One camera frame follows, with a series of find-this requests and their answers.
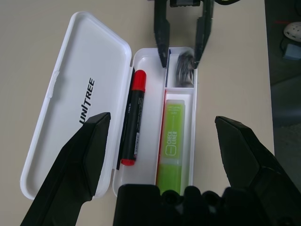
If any small metal binder clip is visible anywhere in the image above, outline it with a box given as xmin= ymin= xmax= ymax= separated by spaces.
xmin=175 ymin=48 xmax=197 ymax=85

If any blue grey box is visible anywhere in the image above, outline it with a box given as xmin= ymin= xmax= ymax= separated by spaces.
xmin=283 ymin=43 xmax=301 ymax=61

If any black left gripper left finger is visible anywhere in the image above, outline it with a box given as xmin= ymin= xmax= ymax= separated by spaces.
xmin=20 ymin=112 xmax=111 ymax=226

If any green highlighter pen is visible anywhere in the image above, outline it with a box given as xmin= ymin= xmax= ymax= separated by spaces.
xmin=156 ymin=98 xmax=190 ymax=197

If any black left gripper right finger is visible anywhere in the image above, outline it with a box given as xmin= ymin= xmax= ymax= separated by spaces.
xmin=215 ymin=115 xmax=301 ymax=226

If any white plastic pencil case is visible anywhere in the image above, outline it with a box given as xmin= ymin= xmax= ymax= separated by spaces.
xmin=20 ymin=11 xmax=199 ymax=201

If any white perforated shoe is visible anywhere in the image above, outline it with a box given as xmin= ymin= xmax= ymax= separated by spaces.
xmin=283 ymin=21 xmax=301 ymax=43

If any black marker with red cap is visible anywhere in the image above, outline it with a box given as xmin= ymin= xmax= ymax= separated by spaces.
xmin=120 ymin=69 xmax=148 ymax=167

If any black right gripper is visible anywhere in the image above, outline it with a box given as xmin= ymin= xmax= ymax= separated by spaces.
xmin=154 ymin=0 xmax=216 ymax=70

